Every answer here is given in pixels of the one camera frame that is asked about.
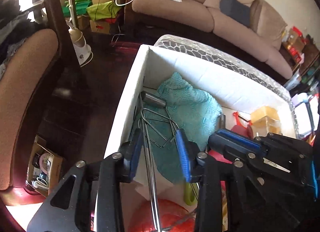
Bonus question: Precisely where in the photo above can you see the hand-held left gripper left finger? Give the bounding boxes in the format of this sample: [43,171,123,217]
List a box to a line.
[26,129,145,232]

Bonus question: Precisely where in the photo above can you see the brown sofa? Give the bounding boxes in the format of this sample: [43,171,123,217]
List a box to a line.
[131,0,293,80]

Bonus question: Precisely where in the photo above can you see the brown cardboard box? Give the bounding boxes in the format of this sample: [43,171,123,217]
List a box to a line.
[282,27,306,57]

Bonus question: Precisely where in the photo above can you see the dark clothing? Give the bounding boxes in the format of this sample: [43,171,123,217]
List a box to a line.
[0,0,46,50]

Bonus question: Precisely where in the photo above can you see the teal towel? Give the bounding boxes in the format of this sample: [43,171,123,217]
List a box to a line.
[130,72,223,184]

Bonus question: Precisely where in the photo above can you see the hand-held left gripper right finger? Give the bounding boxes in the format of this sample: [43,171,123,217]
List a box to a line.
[176,129,302,232]

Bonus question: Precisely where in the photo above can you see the metal wire whisk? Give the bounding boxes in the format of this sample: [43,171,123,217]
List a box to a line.
[136,91,183,232]

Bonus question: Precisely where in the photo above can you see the blue cushion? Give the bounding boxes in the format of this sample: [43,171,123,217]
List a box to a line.
[220,0,252,27]

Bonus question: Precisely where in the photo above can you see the green-handled knife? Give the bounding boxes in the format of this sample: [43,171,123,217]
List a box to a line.
[184,182,198,206]

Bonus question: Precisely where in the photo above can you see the red round container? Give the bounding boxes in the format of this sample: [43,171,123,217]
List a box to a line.
[129,199,197,232]

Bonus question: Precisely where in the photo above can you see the green bags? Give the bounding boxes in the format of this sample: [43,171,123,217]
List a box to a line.
[64,0,121,21]

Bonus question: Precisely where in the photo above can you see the dark wooden cabinet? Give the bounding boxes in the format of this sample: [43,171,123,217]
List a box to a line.
[300,35,320,73]

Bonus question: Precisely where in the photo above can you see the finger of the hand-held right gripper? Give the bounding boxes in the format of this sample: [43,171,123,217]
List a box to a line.
[235,152,315,190]
[207,129,313,163]

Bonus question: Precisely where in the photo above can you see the padded wooden chair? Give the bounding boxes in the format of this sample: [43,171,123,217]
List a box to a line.
[0,0,86,193]

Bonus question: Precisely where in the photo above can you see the open box of cables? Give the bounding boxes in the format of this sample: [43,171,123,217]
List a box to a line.
[26,135,65,195]

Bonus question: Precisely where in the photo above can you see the clear tub with yellow label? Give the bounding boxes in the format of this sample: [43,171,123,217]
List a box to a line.
[250,106,281,135]

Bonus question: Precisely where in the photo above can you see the white steam iron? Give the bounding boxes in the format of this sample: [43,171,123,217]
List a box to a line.
[69,28,94,66]

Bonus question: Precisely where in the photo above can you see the white cardboard box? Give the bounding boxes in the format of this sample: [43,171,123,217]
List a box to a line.
[94,44,293,232]

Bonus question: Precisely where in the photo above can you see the red grater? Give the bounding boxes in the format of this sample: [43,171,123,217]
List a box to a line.
[231,112,253,138]

